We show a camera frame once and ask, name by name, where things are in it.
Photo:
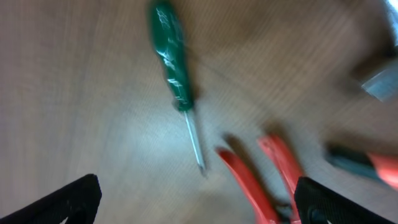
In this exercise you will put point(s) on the black orange needle-nose pliers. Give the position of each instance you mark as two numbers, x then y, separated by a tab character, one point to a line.
379	167

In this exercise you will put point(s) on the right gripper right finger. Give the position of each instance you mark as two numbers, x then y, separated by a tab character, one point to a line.
319	204

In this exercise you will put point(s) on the green handled screwdriver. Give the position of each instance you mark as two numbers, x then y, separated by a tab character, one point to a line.
167	40

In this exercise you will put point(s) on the red handled snips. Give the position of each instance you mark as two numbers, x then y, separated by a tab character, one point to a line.
267	173

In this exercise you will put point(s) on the small metal hammer tool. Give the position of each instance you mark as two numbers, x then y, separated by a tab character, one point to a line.
381	81

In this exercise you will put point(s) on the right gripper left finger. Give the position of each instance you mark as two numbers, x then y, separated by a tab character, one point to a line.
76	202

